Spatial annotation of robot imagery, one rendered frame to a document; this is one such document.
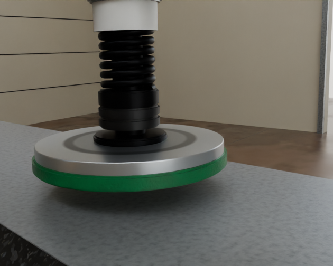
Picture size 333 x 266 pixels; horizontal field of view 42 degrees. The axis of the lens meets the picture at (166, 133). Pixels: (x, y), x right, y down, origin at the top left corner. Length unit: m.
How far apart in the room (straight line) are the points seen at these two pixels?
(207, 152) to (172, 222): 0.08
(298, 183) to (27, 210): 0.30
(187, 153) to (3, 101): 5.96
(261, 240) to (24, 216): 0.23
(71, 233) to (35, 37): 6.27
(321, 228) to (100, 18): 0.30
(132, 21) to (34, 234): 0.23
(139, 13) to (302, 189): 0.26
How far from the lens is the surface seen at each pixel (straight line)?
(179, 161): 0.42
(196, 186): 0.52
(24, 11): 6.57
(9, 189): 0.55
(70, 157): 0.43
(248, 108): 5.83
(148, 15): 0.47
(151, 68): 0.48
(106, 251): 0.37
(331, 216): 0.45
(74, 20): 7.11
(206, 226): 0.41
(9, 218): 0.46
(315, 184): 0.54
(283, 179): 0.55
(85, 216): 0.44
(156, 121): 0.48
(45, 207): 0.48
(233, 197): 0.48
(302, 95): 5.52
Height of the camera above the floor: 1.03
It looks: 11 degrees down
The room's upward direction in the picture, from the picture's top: 1 degrees counter-clockwise
